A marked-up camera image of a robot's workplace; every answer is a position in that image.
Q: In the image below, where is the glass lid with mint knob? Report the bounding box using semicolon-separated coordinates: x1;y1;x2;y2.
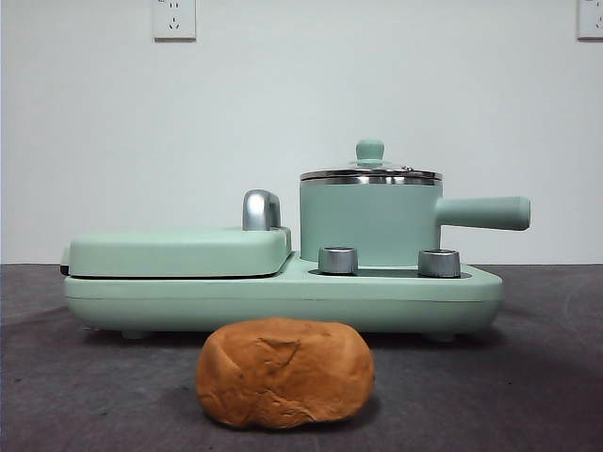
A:
301;137;442;182

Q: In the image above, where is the brown potato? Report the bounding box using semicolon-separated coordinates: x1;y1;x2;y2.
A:
195;317;377;428

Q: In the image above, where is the silver control knob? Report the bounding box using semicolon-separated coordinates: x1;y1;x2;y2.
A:
318;245;359;274
417;248;462;278

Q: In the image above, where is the mint green breakfast machine base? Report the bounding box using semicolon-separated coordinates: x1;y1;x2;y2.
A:
63;250;504;341

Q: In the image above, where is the chrome grill lid handle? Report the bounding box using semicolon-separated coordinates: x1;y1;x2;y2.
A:
241;188;284;232

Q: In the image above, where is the mint green handled steamer pot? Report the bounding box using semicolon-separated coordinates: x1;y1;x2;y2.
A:
299;170;532;265

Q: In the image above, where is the white wall socket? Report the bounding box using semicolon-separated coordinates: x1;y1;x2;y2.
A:
577;0;603;40
153;0;197;42

